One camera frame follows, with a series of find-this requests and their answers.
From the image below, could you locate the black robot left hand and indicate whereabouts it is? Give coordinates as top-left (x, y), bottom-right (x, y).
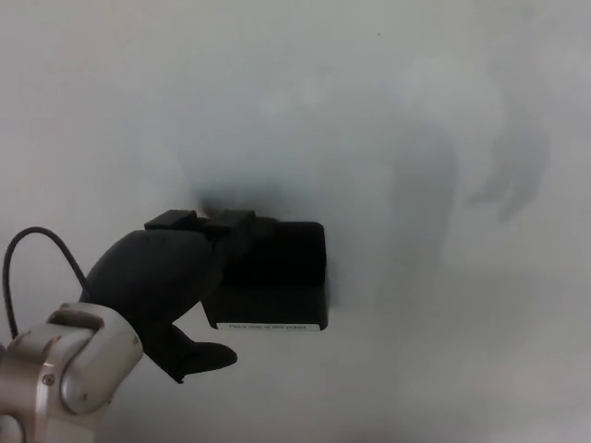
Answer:
top-left (77, 209), bottom-right (279, 386)

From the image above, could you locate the black magnetic marker holder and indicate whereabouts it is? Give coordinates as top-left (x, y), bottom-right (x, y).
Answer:
top-left (201, 221), bottom-right (330, 332)

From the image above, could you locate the white whiteboard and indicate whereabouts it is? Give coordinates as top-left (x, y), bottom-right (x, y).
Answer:
top-left (0, 0), bottom-right (591, 443)

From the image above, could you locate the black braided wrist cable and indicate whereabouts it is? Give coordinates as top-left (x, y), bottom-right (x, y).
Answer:
top-left (3, 225), bottom-right (90, 341)

